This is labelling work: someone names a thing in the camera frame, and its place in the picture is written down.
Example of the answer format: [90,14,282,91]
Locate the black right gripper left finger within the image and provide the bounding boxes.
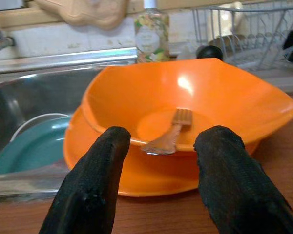
[38,126,132,234]

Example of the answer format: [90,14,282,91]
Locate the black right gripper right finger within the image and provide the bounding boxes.
[193,125,293,234]

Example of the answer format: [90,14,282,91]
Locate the orange plastic plate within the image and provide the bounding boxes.
[63,104,259,197]

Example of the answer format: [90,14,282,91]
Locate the teal plate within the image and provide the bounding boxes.
[0,116,73,175]

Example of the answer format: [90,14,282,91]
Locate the orange plastic bowl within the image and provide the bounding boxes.
[82,58,293,154]

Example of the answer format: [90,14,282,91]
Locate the metal fork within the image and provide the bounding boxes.
[141,108,194,156]

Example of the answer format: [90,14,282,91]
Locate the white plate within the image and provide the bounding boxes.
[10,113,70,142]

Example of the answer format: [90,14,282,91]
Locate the stainless steel double sink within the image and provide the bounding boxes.
[0,47,139,203]

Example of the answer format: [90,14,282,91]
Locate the small black round cup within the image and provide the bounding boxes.
[196,45,224,60]

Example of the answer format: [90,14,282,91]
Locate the floral soap pump bottle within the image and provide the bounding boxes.
[134,0,170,63]

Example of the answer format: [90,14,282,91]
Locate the cream mug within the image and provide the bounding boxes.
[207,1,250,46]

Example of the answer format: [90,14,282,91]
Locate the beige cutting board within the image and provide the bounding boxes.
[34,0,127,31]

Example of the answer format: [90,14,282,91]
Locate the chrome faucet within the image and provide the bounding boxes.
[0,14,17,53]

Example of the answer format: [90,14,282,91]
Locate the white wire dish rack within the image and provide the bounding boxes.
[191,3,293,72]

